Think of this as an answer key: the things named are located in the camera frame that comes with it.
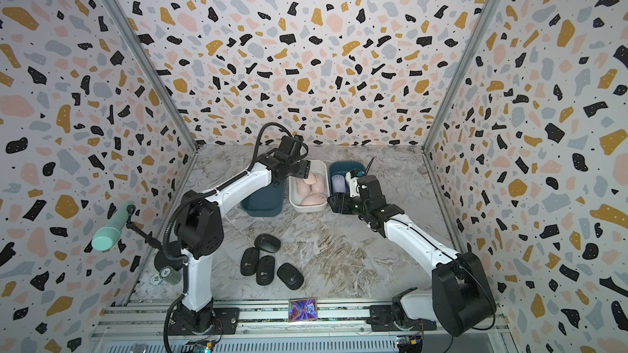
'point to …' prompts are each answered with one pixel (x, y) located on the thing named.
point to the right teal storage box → (343, 167)
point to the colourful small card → (300, 310)
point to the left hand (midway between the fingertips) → (308, 164)
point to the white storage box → (318, 167)
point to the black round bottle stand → (162, 261)
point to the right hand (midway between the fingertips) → (340, 199)
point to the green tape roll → (170, 275)
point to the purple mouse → (338, 183)
